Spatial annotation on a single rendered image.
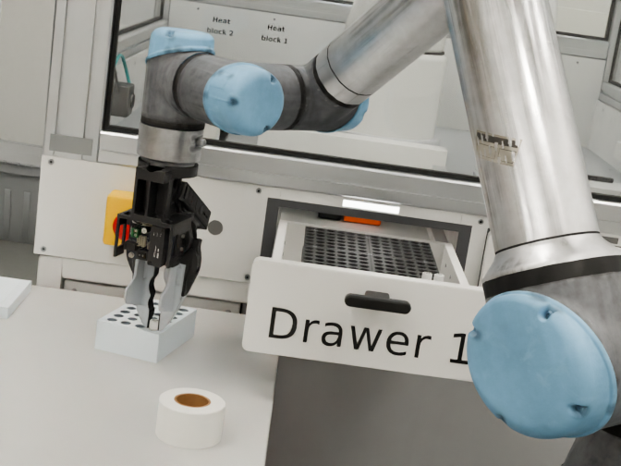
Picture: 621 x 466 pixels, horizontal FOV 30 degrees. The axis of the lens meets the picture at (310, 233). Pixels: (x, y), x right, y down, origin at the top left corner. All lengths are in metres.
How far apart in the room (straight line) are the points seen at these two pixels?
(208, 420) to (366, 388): 0.56
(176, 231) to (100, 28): 0.40
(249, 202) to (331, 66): 0.41
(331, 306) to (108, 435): 0.29
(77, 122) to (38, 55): 3.45
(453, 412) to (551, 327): 0.89
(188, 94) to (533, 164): 0.48
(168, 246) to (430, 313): 0.31
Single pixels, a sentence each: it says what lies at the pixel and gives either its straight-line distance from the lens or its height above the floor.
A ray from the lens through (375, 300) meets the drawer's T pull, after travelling 1.29.
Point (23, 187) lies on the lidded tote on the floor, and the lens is 4.68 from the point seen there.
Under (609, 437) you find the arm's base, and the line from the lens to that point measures 1.05.
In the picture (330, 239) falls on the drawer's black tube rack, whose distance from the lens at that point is 1.58.
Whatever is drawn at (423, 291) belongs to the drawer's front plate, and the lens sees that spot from 1.33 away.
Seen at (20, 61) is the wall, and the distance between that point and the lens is 5.13.
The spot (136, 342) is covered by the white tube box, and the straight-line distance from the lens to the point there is 1.45.
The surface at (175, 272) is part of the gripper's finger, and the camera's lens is 1.40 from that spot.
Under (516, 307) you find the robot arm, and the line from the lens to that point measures 0.89.
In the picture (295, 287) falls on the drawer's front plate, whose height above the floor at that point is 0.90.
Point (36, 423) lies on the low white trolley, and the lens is 1.25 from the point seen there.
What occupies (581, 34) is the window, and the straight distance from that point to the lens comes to 1.66.
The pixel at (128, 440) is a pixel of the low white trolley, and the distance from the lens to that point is 1.23.
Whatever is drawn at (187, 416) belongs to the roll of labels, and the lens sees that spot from 1.21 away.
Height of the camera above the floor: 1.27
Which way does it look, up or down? 13 degrees down
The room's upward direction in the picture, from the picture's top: 8 degrees clockwise
